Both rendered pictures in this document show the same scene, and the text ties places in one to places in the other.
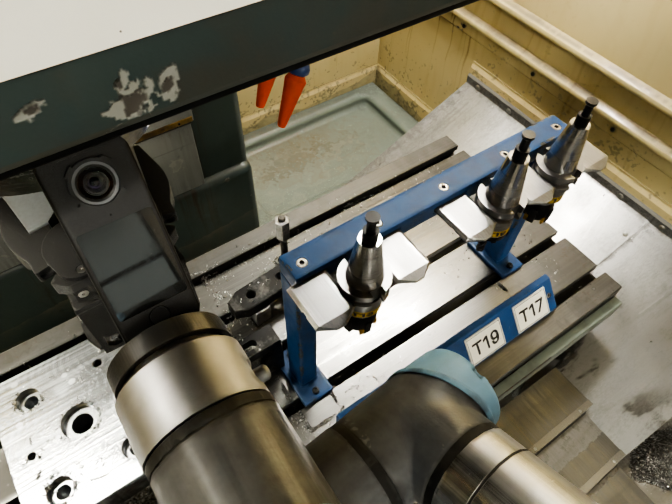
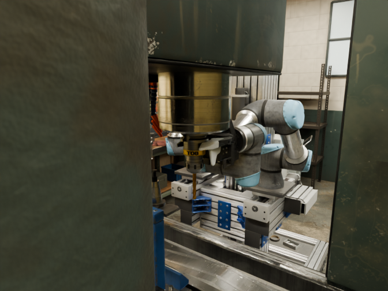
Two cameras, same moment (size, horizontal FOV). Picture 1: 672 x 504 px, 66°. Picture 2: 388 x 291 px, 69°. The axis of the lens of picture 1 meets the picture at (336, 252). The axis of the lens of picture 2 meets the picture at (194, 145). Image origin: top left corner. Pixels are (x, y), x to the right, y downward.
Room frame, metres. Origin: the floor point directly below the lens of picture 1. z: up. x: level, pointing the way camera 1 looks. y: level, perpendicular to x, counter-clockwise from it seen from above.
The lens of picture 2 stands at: (0.45, 0.81, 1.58)
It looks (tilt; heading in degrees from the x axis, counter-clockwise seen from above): 12 degrees down; 254
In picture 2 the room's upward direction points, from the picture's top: straight up
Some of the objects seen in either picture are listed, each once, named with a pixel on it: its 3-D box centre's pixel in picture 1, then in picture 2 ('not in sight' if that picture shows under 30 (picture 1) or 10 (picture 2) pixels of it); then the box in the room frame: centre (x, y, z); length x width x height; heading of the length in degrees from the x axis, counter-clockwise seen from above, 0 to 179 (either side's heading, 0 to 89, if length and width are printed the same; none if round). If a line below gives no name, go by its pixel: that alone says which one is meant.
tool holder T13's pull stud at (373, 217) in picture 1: (371, 227); (154, 175); (0.33, -0.03, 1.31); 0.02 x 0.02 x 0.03
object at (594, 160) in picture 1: (582, 154); not in sight; (0.56, -0.34, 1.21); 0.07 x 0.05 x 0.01; 37
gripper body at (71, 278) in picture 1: (140, 299); (223, 146); (0.17, 0.12, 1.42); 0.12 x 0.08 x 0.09; 37
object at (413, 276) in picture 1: (401, 259); not in sight; (0.36, -0.08, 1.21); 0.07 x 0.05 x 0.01; 37
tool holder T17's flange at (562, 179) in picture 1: (556, 169); not in sight; (0.52, -0.30, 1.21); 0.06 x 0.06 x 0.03
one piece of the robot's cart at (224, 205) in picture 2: not in sight; (223, 215); (-0.18, -0.68, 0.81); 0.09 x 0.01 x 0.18; 128
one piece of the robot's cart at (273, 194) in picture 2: not in sight; (271, 189); (-0.41, -0.54, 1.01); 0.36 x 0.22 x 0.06; 38
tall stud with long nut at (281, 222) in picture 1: (283, 240); not in sight; (0.56, 0.10, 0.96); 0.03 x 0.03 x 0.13
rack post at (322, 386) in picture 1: (301, 333); (157, 266); (0.34, 0.04, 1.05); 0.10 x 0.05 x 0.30; 37
